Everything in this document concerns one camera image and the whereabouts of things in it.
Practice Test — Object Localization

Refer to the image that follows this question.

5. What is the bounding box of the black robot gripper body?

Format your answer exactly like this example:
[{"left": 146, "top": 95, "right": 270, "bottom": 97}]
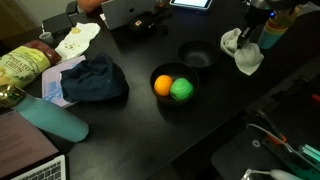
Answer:
[{"left": 244, "top": 0, "right": 278, "bottom": 30}]

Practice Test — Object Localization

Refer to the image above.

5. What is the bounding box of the white cloth towel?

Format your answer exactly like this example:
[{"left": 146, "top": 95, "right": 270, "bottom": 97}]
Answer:
[{"left": 219, "top": 27, "right": 265, "bottom": 77}]

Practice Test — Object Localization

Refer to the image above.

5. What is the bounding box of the bare person forearm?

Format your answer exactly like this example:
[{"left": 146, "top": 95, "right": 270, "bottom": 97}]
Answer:
[{"left": 76, "top": 0, "right": 108, "bottom": 14}]

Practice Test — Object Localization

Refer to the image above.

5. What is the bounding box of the yellow-green plastic cup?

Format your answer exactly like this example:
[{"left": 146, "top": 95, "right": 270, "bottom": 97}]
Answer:
[{"left": 264, "top": 23, "right": 288, "bottom": 35}]

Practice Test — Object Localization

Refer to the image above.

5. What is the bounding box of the orange plastic cup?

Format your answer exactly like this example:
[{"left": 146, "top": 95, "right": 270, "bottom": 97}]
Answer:
[{"left": 266, "top": 18, "right": 291, "bottom": 30}]

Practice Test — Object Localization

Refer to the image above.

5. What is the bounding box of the teal plastic cup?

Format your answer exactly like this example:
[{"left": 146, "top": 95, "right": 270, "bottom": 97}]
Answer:
[{"left": 257, "top": 28, "right": 285, "bottom": 50}]

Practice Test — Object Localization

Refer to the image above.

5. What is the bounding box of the yellow plastic cup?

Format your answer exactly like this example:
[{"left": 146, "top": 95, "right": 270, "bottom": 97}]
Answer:
[{"left": 271, "top": 6, "right": 300, "bottom": 25}]

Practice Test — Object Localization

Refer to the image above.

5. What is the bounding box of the tablet with lit screen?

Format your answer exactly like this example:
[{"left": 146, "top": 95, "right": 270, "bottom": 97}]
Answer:
[{"left": 168, "top": 0, "right": 214, "bottom": 11}]

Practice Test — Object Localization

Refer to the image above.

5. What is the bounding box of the black bowl with fruit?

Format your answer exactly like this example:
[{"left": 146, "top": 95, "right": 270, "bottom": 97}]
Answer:
[{"left": 149, "top": 61, "right": 200, "bottom": 106}]

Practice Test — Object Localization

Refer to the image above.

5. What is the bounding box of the green fruit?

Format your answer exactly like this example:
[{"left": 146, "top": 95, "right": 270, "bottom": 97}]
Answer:
[{"left": 169, "top": 77, "right": 195, "bottom": 102}]

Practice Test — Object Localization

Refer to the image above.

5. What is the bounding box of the black clamp orange grip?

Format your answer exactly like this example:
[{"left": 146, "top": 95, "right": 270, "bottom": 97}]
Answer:
[
  {"left": 256, "top": 109, "right": 288, "bottom": 145},
  {"left": 299, "top": 78, "right": 320, "bottom": 103}
]

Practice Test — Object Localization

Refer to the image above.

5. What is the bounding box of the orange fruit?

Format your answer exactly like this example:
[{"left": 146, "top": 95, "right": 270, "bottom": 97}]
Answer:
[{"left": 153, "top": 74, "right": 174, "bottom": 98}]

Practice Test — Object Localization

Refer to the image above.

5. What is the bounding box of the black pouch orange logo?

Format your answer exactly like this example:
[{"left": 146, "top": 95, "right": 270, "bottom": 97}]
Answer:
[{"left": 127, "top": 8, "right": 173, "bottom": 36}]

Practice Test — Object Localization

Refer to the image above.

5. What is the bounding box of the grey Apple laptop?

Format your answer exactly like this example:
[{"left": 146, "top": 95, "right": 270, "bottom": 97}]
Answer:
[{"left": 100, "top": 0, "right": 158, "bottom": 31}]

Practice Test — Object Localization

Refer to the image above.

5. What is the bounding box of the black perforated board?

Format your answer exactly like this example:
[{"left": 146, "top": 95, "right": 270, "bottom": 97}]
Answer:
[{"left": 261, "top": 135, "right": 320, "bottom": 180}]

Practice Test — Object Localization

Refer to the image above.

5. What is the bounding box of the dark blue cloth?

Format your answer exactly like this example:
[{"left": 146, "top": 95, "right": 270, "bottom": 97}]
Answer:
[{"left": 59, "top": 52, "right": 130, "bottom": 104}]

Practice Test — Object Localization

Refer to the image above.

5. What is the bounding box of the white paper napkin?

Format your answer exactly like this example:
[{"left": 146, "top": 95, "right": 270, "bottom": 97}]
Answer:
[{"left": 54, "top": 21, "right": 102, "bottom": 62}]

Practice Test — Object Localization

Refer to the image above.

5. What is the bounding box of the black box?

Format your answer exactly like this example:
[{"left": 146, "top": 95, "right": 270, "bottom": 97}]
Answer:
[{"left": 41, "top": 13, "right": 74, "bottom": 35}]

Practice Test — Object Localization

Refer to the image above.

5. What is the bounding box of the small grey cup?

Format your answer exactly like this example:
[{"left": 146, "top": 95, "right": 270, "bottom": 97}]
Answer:
[{"left": 38, "top": 31, "right": 55, "bottom": 46}]

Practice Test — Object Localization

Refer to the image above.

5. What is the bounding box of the light purple booklet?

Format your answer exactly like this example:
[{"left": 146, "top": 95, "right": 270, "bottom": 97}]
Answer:
[{"left": 41, "top": 54, "right": 87, "bottom": 109}]

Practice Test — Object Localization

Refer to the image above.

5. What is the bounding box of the teal water bottle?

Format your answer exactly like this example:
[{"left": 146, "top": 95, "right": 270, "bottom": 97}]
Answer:
[{"left": 0, "top": 83, "right": 90, "bottom": 144}]

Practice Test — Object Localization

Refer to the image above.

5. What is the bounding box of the potato chips bag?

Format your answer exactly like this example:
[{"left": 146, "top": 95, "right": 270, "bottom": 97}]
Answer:
[{"left": 0, "top": 39, "right": 63, "bottom": 90}]

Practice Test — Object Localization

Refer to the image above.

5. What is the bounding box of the open silver laptop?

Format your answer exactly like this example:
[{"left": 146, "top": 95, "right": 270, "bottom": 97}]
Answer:
[{"left": 0, "top": 109, "right": 70, "bottom": 180}]

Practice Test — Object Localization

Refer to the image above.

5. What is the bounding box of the white cable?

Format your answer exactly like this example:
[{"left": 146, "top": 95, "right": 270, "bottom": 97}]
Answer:
[{"left": 245, "top": 123, "right": 320, "bottom": 173}]

